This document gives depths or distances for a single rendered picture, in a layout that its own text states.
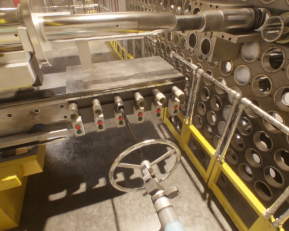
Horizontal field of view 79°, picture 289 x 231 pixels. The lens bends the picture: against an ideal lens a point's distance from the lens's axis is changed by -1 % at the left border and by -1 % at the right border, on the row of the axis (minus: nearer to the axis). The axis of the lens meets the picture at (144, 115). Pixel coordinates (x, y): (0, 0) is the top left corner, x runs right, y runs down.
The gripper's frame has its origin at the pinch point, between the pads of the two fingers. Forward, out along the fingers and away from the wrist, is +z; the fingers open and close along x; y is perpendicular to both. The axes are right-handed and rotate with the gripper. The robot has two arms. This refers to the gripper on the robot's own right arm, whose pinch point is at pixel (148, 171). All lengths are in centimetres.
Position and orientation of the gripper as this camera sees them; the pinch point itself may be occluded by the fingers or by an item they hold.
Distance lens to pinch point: 94.4
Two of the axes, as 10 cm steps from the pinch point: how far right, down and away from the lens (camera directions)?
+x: 4.6, 6.1, 6.5
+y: -8.3, 5.6, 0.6
